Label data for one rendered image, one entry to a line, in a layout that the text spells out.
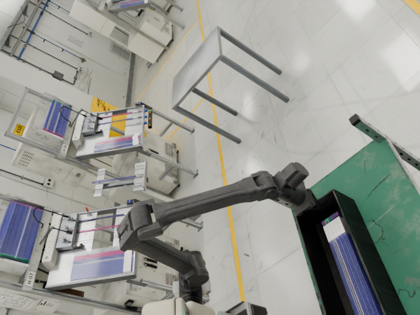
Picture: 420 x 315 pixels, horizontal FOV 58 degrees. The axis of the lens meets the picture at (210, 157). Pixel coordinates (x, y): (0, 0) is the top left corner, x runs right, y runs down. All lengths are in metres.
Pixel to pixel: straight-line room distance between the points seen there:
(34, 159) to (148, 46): 3.75
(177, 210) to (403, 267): 0.65
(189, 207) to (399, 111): 1.89
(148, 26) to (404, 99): 5.29
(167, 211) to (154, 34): 6.32
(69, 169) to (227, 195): 3.39
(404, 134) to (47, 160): 3.33
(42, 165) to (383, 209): 3.67
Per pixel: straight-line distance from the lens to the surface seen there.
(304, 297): 2.70
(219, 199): 1.11
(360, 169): 1.42
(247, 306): 1.48
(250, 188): 1.13
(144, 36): 7.27
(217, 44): 3.29
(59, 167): 4.39
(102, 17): 7.24
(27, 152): 4.33
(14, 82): 6.21
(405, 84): 2.82
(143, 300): 3.53
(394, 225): 1.28
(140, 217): 1.10
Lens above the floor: 2.00
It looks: 28 degrees down
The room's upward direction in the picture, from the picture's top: 64 degrees counter-clockwise
